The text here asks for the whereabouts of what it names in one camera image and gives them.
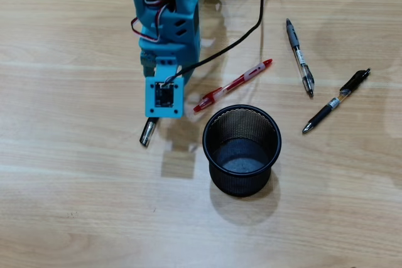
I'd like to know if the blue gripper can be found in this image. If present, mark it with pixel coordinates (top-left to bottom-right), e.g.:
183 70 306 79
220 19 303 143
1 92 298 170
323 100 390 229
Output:
139 9 202 87

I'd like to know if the red retractable pen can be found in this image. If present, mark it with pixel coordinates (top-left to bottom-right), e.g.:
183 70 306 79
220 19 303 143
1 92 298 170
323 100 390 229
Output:
193 58 273 113

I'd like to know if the clear capped black pen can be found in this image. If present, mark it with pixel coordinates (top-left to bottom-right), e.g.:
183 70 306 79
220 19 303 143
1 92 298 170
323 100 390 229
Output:
139 117 157 148

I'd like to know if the grey grip retractable pen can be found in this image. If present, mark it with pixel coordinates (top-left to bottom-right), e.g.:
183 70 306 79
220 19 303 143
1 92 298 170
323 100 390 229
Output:
285 18 315 99

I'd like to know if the black retractable pen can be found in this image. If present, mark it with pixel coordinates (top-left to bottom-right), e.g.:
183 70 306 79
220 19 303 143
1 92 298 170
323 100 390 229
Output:
301 67 372 134

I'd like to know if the black mesh pen holder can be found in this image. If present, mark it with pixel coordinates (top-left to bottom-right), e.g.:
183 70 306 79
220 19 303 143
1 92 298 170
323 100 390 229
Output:
202 104 283 198

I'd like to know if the red white servo wire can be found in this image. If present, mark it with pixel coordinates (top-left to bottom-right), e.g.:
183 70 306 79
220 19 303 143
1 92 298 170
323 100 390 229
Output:
131 0 202 43

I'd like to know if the blue wrist camera module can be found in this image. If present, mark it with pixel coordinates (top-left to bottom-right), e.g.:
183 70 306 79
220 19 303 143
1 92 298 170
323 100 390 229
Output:
144 56 185 119

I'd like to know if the black camera cable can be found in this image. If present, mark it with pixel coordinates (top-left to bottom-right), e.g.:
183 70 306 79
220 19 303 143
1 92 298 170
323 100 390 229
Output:
163 0 276 88

